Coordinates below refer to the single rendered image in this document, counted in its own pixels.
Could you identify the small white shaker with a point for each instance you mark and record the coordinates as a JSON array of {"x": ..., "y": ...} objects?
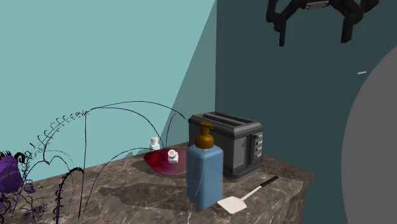
[
  {"x": 154, "y": 144},
  {"x": 173, "y": 157}
]

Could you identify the purple plant with thin stems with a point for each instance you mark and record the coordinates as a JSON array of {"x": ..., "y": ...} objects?
[{"x": 9, "y": 175}]

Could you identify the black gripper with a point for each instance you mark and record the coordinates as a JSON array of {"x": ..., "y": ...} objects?
[{"x": 316, "y": 2}]

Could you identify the blue soap dispenser brown pump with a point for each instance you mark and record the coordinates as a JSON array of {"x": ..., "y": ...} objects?
[{"x": 204, "y": 176}]

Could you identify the grey two-slot toaster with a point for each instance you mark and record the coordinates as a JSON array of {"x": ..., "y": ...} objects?
[{"x": 237, "y": 145}]

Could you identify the red plate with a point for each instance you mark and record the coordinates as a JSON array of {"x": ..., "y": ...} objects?
[{"x": 175, "y": 169}]

